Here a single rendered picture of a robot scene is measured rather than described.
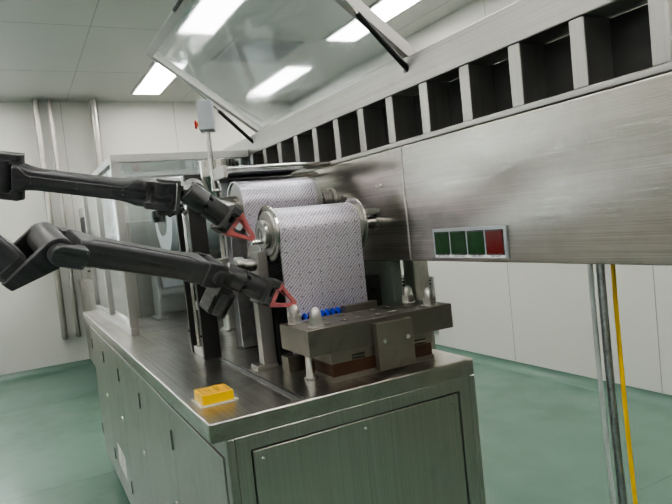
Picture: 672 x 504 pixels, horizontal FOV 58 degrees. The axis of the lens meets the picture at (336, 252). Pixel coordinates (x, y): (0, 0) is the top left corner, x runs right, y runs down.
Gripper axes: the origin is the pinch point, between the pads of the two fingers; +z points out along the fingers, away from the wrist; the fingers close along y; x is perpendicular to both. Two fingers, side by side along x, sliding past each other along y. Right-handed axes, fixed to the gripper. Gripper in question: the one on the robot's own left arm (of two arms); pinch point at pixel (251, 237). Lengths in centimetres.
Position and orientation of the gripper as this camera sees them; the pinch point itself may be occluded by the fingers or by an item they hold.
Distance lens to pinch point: 153.5
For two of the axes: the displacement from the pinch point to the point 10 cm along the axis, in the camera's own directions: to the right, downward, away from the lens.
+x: 4.9, -8.3, 2.6
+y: 4.7, 0.0, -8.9
